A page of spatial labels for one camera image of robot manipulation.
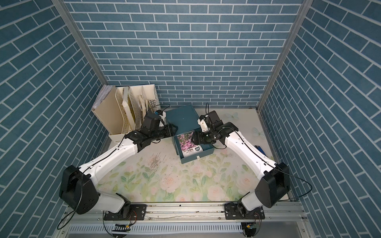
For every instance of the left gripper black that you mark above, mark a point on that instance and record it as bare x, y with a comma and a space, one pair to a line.
169, 130

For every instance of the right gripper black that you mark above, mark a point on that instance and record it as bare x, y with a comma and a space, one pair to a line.
198, 139

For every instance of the purple flower seed bag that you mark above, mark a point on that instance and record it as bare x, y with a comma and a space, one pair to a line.
186, 146

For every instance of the teal top drawer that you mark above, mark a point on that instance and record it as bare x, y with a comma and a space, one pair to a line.
207, 150

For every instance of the teal drawer cabinet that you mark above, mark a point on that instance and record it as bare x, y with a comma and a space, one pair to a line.
184, 118

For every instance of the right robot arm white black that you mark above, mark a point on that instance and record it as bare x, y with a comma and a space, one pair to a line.
274, 178

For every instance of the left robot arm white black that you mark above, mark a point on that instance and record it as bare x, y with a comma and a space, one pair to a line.
79, 184

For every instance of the white book in rack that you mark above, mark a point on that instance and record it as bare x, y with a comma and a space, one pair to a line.
128, 107

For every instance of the white file organizer rack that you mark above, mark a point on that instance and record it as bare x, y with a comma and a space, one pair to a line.
133, 103

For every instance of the floral table mat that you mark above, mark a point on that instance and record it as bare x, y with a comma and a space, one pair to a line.
156, 174

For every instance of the blue black tool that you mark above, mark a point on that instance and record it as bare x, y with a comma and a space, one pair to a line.
260, 150

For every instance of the beige folder with papers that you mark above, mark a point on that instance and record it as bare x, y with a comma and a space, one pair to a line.
107, 111

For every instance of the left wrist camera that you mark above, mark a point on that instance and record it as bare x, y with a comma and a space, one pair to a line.
153, 121

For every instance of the aluminium mounting rail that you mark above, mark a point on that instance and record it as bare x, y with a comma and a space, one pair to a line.
175, 212

